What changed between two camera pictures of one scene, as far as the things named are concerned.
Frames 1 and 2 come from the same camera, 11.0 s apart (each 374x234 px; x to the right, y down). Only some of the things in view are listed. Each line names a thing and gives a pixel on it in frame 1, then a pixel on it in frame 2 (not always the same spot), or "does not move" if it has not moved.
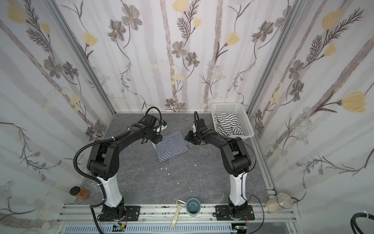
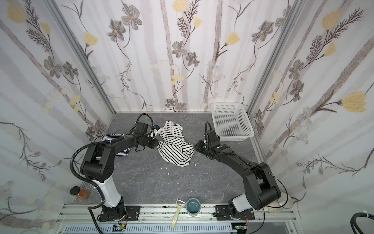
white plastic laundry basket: x=231 y=118 does not move
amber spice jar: x=80 y=192 does not move
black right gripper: x=191 y=137 to x=203 y=147
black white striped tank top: x=227 y=124 to x=172 y=148
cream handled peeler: x=180 y=203 does not move
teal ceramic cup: x=193 y=206 does not move
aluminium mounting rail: x=78 y=219 does not move
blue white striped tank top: x=171 y=145 to x=105 y=137
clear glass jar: x=281 y=201 does not move
